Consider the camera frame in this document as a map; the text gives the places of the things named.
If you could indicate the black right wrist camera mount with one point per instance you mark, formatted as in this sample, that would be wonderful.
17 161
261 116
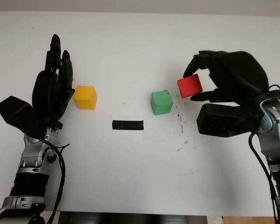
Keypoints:
224 120

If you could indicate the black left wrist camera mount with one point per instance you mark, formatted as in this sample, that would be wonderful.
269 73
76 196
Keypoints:
18 114

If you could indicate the red wooden block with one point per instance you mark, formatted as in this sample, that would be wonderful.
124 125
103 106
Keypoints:
190 86

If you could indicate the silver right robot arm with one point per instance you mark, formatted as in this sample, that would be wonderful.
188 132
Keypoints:
276 140

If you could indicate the dark robot torso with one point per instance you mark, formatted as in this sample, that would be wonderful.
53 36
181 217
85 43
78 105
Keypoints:
130 219

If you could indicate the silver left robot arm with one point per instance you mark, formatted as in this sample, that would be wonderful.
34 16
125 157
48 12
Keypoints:
31 156

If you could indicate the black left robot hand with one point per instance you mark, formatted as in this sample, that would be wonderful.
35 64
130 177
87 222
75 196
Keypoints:
49 93

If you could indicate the green wooden block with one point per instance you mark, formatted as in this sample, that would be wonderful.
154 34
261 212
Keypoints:
161 102

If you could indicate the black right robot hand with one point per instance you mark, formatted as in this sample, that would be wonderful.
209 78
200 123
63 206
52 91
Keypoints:
240 77

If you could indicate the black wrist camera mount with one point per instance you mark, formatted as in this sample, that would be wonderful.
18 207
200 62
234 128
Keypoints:
18 114
224 120

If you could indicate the yellow wooden block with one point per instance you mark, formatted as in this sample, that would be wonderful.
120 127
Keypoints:
85 98

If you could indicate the black tape strip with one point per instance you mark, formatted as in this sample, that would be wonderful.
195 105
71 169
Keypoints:
128 125

